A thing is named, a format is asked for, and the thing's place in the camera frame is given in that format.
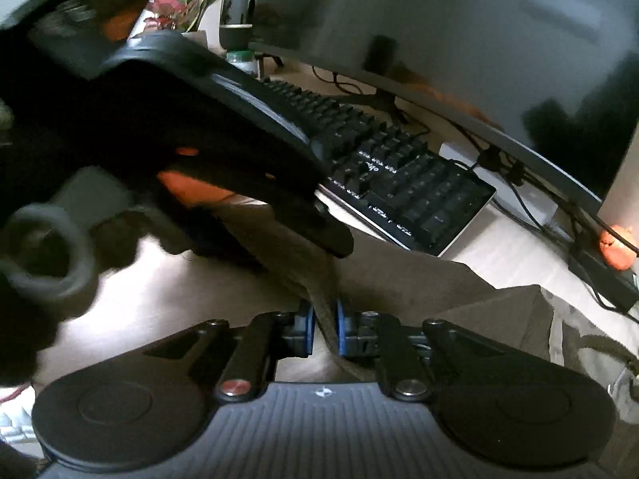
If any brown dotted knit garment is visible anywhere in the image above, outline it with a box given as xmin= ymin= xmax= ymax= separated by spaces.
xmin=213 ymin=204 xmax=638 ymax=425

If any potted plant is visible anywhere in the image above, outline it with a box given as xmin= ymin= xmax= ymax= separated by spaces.
xmin=139 ymin=0 xmax=218 ymax=37

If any black keyboard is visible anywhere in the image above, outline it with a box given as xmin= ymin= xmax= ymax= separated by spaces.
xmin=265 ymin=79 xmax=496 ymax=256

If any orange gloved hand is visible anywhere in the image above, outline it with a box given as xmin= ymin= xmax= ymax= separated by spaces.
xmin=156 ymin=147 xmax=239 ymax=208

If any orange round toy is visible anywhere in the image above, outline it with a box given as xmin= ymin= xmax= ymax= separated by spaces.
xmin=599 ymin=225 xmax=638 ymax=271

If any left dark monitor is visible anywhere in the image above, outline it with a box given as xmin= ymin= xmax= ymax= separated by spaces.
xmin=252 ymin=0 xmax=638 ymax=212

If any dark cup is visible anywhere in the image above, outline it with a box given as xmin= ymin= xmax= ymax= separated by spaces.
xmin=219 ymin=0 xmax=257 ymax=51

